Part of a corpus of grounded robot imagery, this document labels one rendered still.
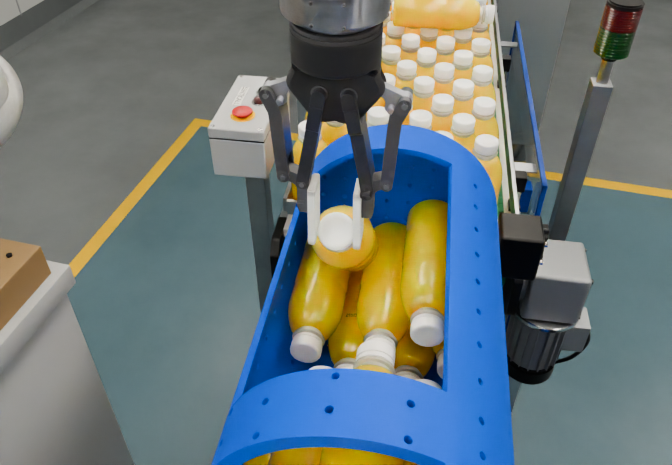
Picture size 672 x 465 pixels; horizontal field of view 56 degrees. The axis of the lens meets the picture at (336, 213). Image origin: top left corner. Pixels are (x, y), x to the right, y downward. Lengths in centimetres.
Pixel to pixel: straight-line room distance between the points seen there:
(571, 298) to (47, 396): 92
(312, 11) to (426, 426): 33
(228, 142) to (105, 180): 191
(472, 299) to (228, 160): 61
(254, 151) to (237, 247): 141
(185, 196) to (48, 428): 177
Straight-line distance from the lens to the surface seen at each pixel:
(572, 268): 124
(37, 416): 112
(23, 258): 100
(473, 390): 59
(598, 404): 216
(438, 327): 72
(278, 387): 57
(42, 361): 108
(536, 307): 126
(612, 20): 126
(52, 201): 295
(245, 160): 113
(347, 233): 64
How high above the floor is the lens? 168
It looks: 40 degrees down
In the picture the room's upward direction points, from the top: straight up
